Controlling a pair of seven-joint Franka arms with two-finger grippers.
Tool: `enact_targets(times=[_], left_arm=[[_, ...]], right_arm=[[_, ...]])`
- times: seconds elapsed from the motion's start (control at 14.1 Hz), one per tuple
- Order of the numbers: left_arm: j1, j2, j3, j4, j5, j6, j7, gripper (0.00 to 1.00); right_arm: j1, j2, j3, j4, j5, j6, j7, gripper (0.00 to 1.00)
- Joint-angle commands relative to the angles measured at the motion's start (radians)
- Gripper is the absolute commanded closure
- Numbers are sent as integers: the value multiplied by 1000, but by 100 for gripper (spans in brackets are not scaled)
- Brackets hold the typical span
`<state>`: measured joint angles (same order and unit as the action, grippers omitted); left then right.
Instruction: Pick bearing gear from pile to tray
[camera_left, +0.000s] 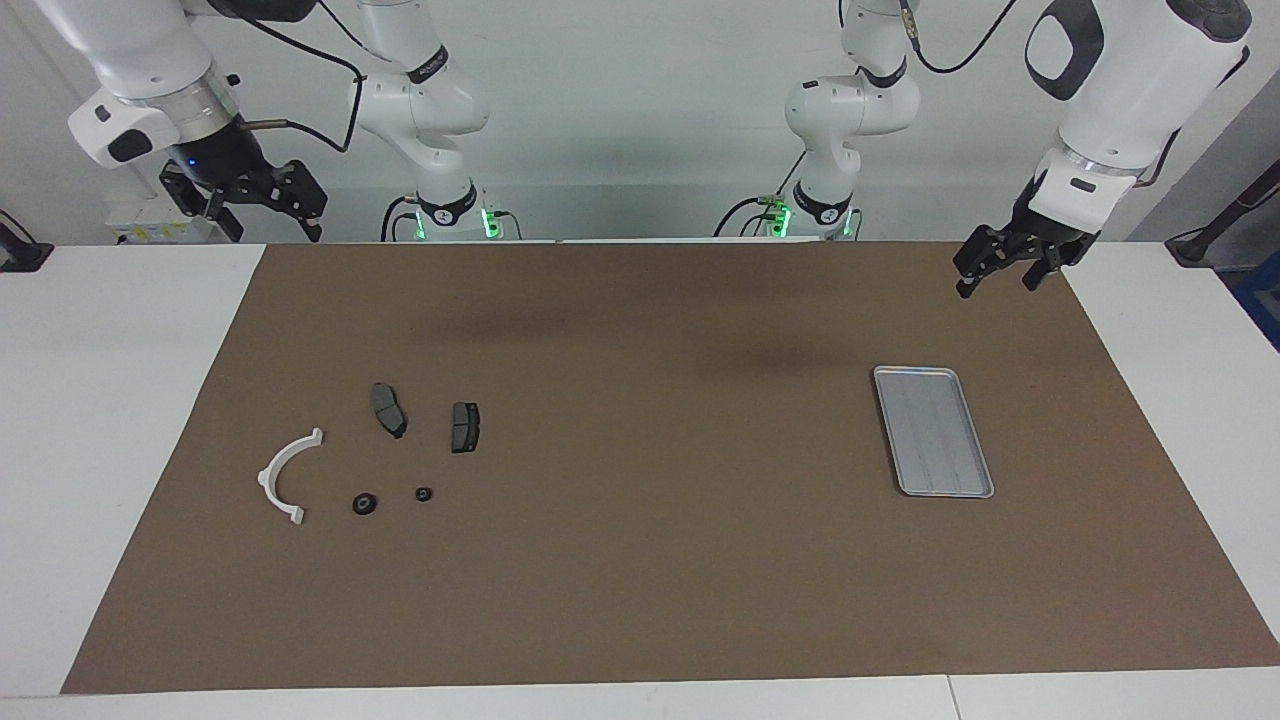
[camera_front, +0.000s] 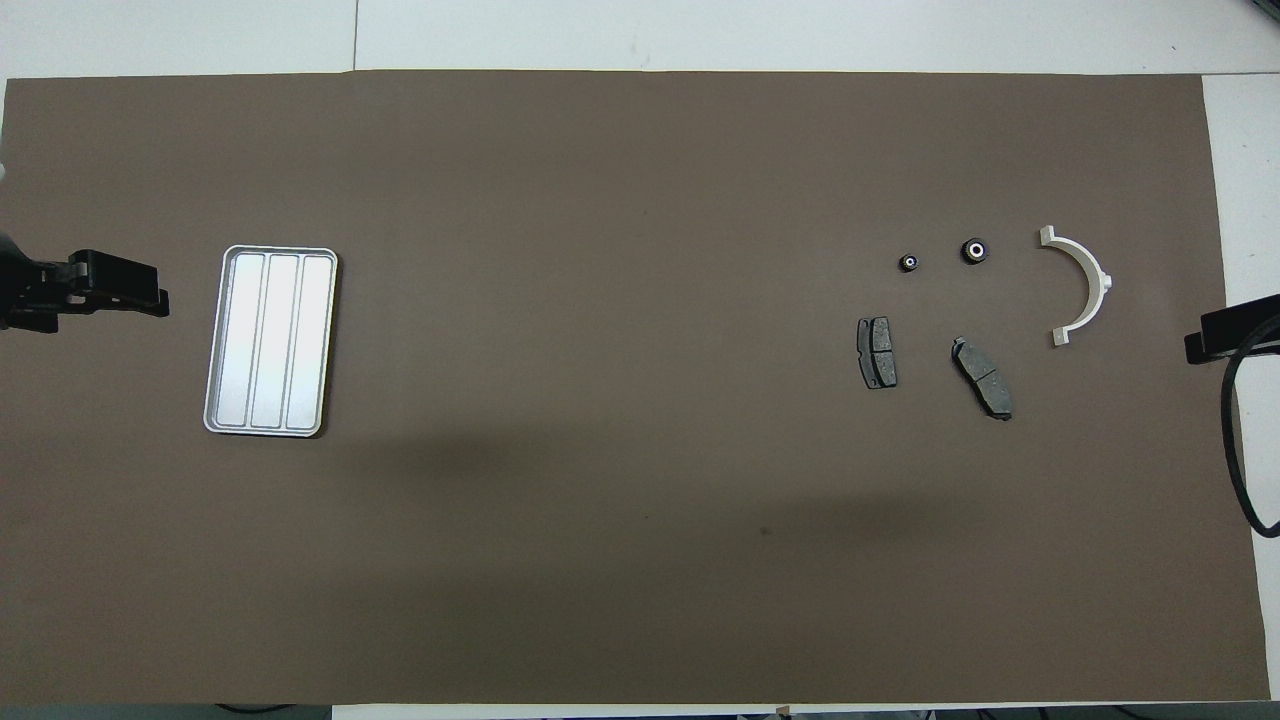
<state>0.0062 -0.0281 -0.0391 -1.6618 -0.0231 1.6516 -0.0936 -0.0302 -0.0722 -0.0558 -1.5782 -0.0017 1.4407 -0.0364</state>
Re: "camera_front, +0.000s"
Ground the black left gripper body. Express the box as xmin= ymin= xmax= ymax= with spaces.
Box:
xmin=0 ymin=235 xmax=77 ymax=332

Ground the silver metal tray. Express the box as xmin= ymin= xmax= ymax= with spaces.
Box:
xmin=203 ymin=245 xmax=339 ymax=439

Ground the long dark brake pad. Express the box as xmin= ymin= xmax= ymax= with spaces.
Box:
xmin=950 ymin=336 xmax=1015 ymax=423

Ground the short dark brake pad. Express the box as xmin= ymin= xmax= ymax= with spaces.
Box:
xmin=856 ymin=316 xmax=899 ymax=391

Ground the brown table mat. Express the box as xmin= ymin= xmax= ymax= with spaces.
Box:
xmin=0 ymin=70 xmax=1271 ymax=707

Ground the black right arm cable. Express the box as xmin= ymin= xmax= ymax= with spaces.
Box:
xmin=1221 ymin=315 xmax=1280 ymax=539

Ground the white semicircular bracket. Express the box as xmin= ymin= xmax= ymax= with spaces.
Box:
xmin=1038 ymin=225 xmax=1114 ymax=349

